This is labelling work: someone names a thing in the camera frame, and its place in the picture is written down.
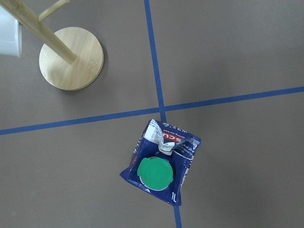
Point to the blue milk carton green cap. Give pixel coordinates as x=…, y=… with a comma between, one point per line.
x=161, y=161

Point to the white plastic cup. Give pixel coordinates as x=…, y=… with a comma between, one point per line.
x=10, y=34

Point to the wooden mug tree stand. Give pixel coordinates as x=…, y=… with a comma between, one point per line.
x=71, y=58

